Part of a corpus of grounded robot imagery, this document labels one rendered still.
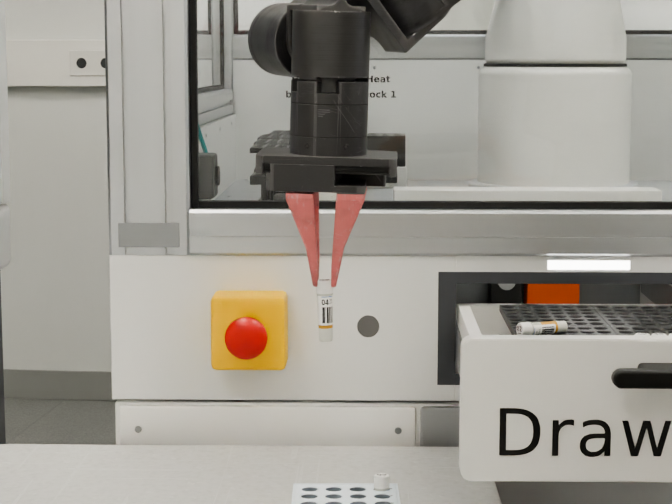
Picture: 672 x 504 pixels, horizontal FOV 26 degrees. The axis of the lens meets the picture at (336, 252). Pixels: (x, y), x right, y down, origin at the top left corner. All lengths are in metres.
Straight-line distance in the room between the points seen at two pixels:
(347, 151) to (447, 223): 0.38
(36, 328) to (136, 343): 3.55
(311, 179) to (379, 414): 0.46
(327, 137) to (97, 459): 0.49
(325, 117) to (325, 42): 0.05
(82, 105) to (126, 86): 3.43
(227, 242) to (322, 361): 0.15
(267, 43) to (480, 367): 0.29
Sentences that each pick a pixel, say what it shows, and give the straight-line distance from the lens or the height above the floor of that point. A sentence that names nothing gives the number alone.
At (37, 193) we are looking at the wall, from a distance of 4.93.
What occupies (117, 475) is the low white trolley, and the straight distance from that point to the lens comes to 1.36.
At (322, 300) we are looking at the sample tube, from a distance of 1.08.
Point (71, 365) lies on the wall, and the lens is 4.99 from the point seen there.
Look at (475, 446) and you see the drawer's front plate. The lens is 1.12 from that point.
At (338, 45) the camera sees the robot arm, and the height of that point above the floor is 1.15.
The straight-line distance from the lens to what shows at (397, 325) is 1.44.
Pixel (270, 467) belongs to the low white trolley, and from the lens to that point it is 1.37.
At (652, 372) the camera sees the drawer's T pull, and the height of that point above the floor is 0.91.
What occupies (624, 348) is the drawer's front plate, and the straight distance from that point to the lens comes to 1.11.
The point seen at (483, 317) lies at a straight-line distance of 1.45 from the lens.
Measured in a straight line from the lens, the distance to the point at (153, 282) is 1.44.
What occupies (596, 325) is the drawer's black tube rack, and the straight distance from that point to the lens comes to 1.32.
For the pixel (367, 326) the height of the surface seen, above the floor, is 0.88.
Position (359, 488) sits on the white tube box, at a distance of 1.18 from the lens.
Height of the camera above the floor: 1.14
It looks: 8 degrees down
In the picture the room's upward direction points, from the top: straight up
